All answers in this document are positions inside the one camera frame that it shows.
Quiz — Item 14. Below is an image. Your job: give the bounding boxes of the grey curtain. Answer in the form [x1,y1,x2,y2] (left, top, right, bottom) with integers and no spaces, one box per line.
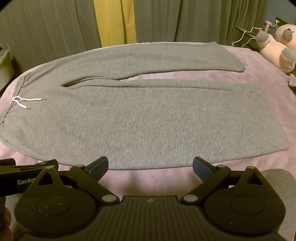
[134,0,270,47]
[0,0,102,75]

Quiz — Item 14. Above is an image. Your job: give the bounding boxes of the grey pants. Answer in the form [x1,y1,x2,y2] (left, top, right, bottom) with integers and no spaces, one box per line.
[0,42,290,171]

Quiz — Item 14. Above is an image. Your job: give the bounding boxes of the yellow curtain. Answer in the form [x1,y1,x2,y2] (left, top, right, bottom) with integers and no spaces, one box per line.
[93,0,137,47]

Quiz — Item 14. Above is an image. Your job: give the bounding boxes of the person's grey knit clothing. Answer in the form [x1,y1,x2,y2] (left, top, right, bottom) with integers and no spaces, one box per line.
[5,169,296,241]

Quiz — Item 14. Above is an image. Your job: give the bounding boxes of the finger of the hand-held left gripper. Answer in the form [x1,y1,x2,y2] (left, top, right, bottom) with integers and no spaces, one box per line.
[0,159,58,173]

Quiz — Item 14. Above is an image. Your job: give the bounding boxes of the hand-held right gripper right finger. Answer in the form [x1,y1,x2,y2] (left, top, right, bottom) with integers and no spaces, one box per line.
[181,156,275,204]

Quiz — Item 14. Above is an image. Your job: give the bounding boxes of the dark side table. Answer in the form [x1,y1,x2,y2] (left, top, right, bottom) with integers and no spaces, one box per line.
[236,27,263,51]

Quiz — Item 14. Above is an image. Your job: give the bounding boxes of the pink plush toy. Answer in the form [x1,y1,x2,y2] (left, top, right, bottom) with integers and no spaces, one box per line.
[255,23,296,75]

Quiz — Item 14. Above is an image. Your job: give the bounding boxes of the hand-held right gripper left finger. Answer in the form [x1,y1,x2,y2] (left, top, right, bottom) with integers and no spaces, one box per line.
[23,156,119,204]

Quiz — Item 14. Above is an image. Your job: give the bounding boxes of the pink blanket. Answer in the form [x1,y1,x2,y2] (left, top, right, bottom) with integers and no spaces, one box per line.
[0,44,296,209]

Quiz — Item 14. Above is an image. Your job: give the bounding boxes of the grey cushion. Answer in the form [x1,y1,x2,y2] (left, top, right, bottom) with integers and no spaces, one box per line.
[0,50,15,92]

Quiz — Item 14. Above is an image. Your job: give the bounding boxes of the person's left forearm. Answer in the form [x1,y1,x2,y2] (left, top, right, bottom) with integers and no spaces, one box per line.
[0,204,11,235]

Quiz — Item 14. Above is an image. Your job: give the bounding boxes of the white cable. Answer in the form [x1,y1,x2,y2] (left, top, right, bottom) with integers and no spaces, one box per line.
[232,20,280,47]

